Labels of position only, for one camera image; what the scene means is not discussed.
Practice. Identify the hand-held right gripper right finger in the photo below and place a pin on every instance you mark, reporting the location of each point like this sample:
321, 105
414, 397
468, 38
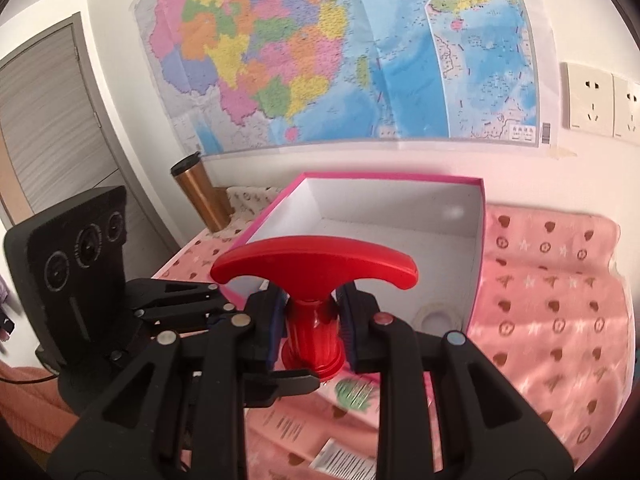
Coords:
347, 330

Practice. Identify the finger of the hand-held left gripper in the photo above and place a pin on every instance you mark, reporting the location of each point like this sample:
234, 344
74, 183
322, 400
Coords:
290, 385
185, 305

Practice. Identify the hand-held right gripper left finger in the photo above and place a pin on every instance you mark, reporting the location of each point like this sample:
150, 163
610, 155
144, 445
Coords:
277, 325

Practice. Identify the pink tube with leaf print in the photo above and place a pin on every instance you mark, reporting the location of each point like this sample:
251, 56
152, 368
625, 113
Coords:
355, 395

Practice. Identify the red corkscrew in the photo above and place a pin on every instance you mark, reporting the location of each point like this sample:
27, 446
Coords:
310, 265

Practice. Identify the white tape roll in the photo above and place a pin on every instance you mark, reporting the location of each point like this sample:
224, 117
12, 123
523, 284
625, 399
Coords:
420, 316

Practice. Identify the pink cardboard box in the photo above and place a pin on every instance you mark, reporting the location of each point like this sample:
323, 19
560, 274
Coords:
400, 260

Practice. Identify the person's left forearm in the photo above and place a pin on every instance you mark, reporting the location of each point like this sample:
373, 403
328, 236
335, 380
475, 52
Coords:
30, 405

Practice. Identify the white tube with black cap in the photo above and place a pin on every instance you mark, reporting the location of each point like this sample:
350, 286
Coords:
340, 460

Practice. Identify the copper travel tumbler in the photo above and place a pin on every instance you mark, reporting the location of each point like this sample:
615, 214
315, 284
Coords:
200, 195

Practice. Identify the grey door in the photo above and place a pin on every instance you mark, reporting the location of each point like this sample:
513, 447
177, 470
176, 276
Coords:
50, 135

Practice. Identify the pink printed cloth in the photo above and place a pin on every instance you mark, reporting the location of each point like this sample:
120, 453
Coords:
540, 310

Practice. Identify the brown wooden post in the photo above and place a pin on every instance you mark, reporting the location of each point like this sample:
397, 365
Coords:
224, 205

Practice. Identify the colourful wall map poster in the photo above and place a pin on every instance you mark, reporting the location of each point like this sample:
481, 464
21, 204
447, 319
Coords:
300, 60

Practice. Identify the white wall power outlet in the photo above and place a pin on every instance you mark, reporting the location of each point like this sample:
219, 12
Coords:
590, 100
629, 112

